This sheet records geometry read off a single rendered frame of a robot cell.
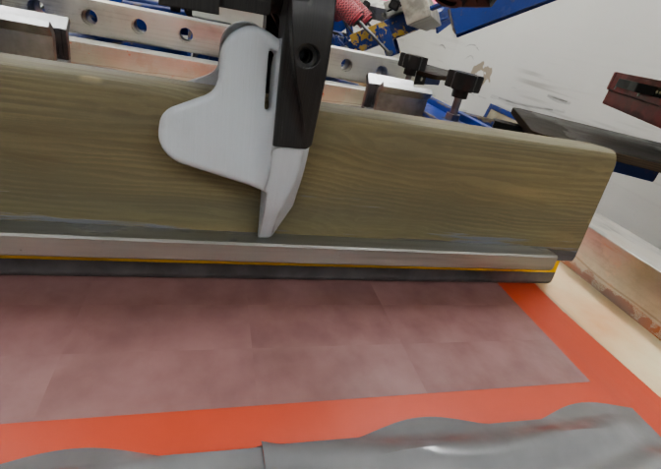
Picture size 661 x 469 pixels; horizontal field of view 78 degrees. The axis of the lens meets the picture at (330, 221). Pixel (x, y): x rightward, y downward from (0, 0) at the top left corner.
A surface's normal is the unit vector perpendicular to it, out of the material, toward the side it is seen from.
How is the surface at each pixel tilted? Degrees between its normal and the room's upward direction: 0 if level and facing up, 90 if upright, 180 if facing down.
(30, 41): 90
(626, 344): 0
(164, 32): 90
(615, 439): 31
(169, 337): 0
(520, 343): 0
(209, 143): 82
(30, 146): 85
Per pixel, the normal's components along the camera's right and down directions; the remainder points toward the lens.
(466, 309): 0.19, -0.88
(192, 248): 0.25, 0.40
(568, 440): 0.35, -0.59
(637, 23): -0.95, -0.06
